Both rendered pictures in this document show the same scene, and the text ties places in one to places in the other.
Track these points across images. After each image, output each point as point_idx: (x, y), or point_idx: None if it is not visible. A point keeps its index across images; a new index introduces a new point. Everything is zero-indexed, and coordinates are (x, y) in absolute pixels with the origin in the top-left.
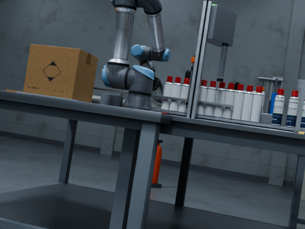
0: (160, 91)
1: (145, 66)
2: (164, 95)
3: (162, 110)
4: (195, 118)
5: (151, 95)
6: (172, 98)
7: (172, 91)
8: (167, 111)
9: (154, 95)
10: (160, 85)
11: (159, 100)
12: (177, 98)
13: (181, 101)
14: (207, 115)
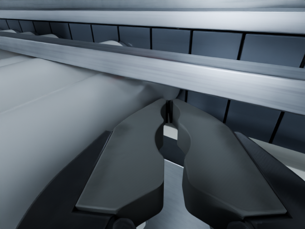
0: (115, 146)
1: None
2: (97, 90)
3: (160, 10)
4: (45, 9)
5: (255, 66)
6: (49, 38)
7: (4, 96)
8: (132, 10)
9: (193, 62)
10: (46, 226)
11: (172, 100)
12: (24, 36)
13: (33, 57)
14: (12, 29)
